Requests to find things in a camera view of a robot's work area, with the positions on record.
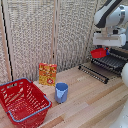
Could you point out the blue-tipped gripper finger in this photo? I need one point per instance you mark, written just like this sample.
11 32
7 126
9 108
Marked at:
107 52

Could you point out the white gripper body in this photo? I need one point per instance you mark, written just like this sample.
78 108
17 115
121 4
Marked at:
109 39

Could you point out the red plastic bowl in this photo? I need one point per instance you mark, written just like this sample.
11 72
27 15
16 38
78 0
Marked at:
98 52

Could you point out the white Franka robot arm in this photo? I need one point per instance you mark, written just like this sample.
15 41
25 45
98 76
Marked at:
110 15

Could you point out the black toaster oven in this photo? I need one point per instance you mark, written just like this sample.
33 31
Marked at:
120 53

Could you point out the beige woven screen panel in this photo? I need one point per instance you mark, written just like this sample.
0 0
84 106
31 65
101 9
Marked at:
95 50
75 33
28 36

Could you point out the blue plastic cup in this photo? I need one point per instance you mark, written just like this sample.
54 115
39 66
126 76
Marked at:
61 92

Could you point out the red yellow snack box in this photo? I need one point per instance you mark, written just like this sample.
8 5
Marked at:
47 74

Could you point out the red plastic shopping basket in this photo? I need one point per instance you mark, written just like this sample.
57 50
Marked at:
23 101

